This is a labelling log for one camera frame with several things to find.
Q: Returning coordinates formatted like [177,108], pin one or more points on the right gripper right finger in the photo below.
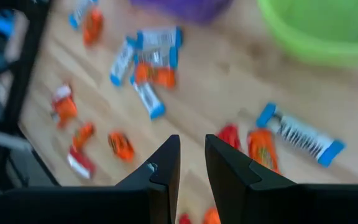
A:
[228,168]

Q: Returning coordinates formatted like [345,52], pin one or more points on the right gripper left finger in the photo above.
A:
[166,161]

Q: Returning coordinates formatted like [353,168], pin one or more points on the red KitKat candy bar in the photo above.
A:
[185,219]
[228,136]
[80,162]

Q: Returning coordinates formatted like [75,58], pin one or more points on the purple plastic bucket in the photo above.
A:
[182,9]

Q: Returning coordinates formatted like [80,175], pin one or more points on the green plastic bucket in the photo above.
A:
[322,25]

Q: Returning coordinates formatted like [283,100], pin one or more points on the black metal post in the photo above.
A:
[26,62]

